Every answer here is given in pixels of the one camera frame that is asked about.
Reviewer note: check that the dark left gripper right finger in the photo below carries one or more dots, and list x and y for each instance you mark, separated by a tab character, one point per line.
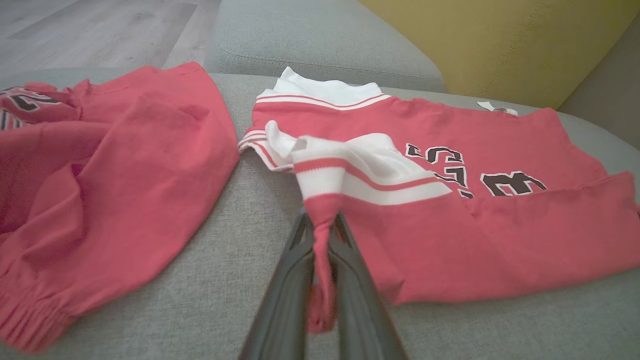
360	320

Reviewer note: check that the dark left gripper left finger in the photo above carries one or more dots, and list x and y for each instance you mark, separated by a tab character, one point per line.
280	320

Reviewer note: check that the red white jersey shirt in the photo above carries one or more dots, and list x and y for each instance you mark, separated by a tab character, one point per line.
500	240

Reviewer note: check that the red Bulls 23 shorts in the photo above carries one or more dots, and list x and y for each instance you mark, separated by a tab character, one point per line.
125	190

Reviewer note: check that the large grey sofa seat cushion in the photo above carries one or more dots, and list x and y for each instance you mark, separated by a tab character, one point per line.
210	300

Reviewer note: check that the narrow grey sofa seat cushion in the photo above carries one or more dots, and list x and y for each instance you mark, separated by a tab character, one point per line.
310	40

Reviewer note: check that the yellow sofa backrest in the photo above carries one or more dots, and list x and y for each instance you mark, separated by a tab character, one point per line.
500	45

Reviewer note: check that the grey brown sofa backrest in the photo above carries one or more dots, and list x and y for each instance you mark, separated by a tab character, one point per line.
610	95

